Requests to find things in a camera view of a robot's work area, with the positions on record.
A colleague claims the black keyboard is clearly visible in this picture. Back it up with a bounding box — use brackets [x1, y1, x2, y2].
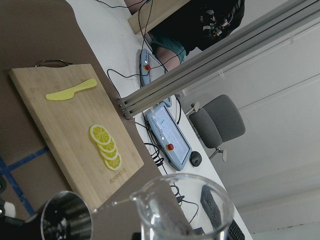
[200, 185, 245, 240]

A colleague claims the black computer mouse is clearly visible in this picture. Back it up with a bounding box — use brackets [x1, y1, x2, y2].
[189, 151, 202, 167]

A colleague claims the blue tape line crosswise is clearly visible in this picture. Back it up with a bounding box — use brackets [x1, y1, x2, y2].
[0, 146, 50, 175]

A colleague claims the steel jigger measuring cup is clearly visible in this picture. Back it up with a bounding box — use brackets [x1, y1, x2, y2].
[40, 191, 93, 240]

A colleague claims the wooden cutting board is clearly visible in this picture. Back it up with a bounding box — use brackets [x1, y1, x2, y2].
[9, 64, 144, 210]

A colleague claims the blue tape line lengthwise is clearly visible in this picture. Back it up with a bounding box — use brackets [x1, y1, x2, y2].
[0, 158, 35, 217]

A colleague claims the teach pendant with red button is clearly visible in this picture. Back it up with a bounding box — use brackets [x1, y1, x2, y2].
[139, 48, 167, 87]

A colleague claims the lemon slice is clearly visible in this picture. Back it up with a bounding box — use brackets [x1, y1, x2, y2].
[89, 124, 111, 145]
[99, 149, 119, 161]
[103, 155, 123, 171]
[97, 139, 117, 153]

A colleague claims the grey office chair right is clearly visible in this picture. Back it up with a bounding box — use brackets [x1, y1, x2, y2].
[189, 94, 246, 162]

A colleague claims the aluminium frame post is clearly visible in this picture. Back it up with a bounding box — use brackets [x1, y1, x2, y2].
[117, 0, 320, 119]

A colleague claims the seated operator in black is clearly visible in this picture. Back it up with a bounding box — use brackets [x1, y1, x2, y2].
[123, 0, 246, 72]

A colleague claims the yellow plastic knife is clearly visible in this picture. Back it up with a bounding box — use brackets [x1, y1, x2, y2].
[45, 78, 97, 101]

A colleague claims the clear glass beaker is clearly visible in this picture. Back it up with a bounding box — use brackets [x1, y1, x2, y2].
[130, 173, 235, 240]

